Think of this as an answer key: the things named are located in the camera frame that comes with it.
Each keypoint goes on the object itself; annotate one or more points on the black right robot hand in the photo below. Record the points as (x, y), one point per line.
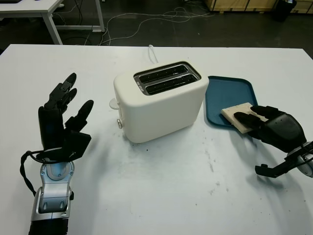
(283, 132)

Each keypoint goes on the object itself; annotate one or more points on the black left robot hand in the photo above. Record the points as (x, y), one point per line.
(49, 127)

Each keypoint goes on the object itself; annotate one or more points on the pale bread slice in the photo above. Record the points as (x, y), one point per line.
(232, 111)

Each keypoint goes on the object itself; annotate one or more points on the cream toaster lever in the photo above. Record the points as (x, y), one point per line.
(113, 104)

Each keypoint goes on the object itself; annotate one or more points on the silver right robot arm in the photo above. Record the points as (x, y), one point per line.
(306, 164)

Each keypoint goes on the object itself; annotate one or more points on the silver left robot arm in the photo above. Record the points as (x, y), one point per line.
(52, 191)

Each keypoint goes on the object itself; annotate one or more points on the silver toaster dial knob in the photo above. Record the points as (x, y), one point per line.
(120, 123)

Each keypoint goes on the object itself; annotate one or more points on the blue plastic tray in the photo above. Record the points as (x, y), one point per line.
(220, 93)

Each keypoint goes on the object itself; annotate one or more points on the cream two-slot toaster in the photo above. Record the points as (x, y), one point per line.
(163, 112)

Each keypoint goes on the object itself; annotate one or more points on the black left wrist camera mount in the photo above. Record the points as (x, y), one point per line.
(75, 144)

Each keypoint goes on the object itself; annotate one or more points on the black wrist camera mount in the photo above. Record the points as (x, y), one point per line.
(274, 170)
(75, 144)

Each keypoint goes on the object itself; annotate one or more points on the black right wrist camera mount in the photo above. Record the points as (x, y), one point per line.
(274, 170)

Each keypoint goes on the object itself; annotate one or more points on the white metal-frame desk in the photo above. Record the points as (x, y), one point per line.
(31, 7)

